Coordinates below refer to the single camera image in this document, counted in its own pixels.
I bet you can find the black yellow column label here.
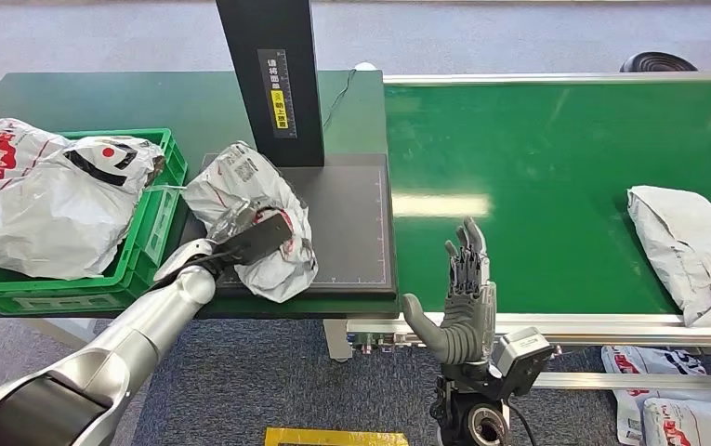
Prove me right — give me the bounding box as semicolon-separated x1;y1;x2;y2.
257;48;299;139

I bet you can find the black scanner base plate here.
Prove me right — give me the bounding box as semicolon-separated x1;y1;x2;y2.
176;152;400;303

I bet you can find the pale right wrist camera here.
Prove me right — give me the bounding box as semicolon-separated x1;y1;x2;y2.
490;326;557;400

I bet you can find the green conveyor belt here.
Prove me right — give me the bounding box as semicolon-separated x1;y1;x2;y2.
384;81;711;316

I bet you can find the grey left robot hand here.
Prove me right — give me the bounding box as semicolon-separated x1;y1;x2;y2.
205;200;296;273

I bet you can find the black ribbed round object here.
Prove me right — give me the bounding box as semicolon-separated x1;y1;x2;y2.
619;51;699;73

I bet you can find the thin black table cable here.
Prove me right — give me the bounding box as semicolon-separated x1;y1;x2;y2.
323;69;359;132

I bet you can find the green plastic crate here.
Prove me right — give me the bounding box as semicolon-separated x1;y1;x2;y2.
0;127;190;316

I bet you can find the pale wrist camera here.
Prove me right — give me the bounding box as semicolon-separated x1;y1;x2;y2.
490;326;557;400
152;238;217;283

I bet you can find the white poly mailer package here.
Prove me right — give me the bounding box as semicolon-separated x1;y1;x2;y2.
181;140;320;305
626;185;711;328
642;397;711;446
600;346;711;446

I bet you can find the aluminium conveyor frame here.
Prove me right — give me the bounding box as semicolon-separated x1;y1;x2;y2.
347;72;711;395

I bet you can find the white table leg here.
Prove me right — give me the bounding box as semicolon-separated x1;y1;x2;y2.
323;319;354;362
20;317;110;356

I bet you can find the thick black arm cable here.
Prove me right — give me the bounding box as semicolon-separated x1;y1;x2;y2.
506;399;538;446

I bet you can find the large white poly package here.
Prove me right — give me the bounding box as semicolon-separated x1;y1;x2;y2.
0;117;167;282

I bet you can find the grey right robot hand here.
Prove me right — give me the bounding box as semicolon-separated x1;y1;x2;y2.
402;216;498;366

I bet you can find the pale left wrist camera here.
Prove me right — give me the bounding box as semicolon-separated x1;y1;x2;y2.
152;238;217;283

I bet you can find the black scanner column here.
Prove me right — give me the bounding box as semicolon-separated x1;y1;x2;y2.
216;0;326;168

